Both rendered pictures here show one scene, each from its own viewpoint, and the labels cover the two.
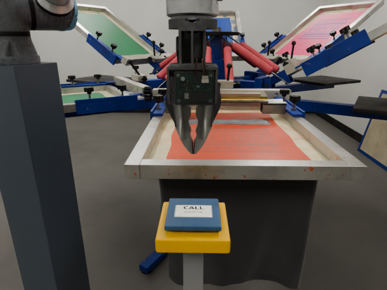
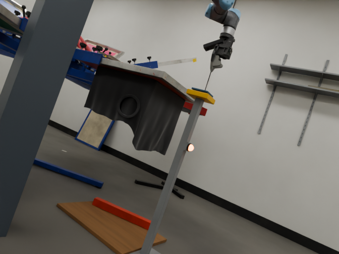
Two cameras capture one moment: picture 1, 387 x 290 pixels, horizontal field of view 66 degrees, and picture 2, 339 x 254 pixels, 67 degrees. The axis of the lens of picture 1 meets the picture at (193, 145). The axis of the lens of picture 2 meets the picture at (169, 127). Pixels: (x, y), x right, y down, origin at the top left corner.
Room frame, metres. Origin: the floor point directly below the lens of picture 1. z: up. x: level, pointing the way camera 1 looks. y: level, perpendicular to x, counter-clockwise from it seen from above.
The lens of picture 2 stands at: (-0.08, 1.30, 0.69)
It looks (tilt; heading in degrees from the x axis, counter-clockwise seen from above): 1 degrees up; 298
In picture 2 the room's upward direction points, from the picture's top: 20 degrees clockwise
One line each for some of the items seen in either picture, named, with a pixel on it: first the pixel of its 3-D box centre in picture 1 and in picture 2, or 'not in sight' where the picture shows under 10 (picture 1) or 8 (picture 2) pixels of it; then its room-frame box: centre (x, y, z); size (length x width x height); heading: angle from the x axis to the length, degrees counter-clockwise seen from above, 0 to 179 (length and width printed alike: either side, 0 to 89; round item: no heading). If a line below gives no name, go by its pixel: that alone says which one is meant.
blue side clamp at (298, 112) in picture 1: (287, 111); not in sight; (1.29, -0.41, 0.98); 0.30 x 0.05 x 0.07; 179
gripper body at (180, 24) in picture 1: (192, 63); (223, 47); (0.46, 0.00, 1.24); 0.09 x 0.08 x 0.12; 179
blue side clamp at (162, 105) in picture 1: (161, 111); (87, 57); (1.30, 0.14, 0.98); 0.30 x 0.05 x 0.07; 179
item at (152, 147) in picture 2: (235, 230); (159, 121); (0.76, -0.13, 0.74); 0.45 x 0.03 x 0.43; 89
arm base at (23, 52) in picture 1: (12, 48); not in sight; (1.03, 0.59, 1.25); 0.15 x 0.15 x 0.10
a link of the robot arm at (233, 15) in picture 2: not in sight; (231, 20); (0.47, 0.00, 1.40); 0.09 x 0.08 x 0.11; 37
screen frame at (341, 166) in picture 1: (229, 127); (137, 79); (1.05, -0.13, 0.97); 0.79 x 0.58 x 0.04; 179
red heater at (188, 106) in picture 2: not in sight; (176, 102); (1.38, -1.37, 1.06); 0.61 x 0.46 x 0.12; 59
